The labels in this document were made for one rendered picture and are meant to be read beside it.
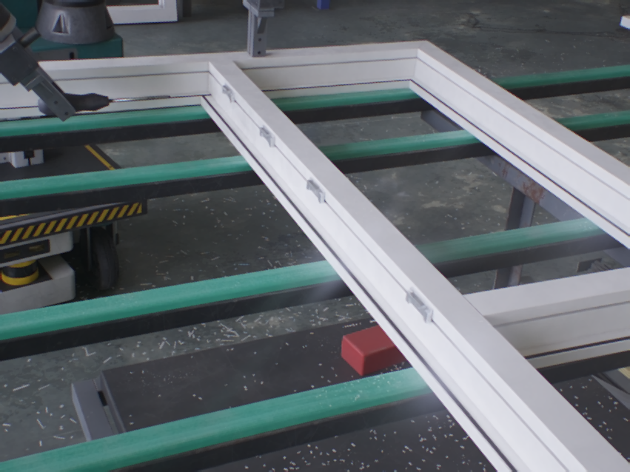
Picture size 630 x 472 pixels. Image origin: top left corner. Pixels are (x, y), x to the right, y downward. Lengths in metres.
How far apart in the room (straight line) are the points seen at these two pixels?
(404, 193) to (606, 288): 2.34
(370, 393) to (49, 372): 1.56
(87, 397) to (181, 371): 0.14
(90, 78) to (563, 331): 0.92
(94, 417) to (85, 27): 1.26
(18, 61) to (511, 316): 0.79
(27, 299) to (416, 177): 1.59
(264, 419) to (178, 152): 2.73
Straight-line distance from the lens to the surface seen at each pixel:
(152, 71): 1.69
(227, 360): 1.51
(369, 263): 1.17
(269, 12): 1.70
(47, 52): 2.47
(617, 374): 1.61
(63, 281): 2.62
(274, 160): 1.44
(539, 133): 1.56
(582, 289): 1.12
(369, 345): 1.49
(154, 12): 5.15
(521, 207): 1.72
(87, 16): 2.48
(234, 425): 0.96
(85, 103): 1.54
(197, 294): 1.15
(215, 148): 3.69
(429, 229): 3.21
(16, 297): 2.59
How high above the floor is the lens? 1.48
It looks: 28 degrees down
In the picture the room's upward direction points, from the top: 5 degrees clockwise
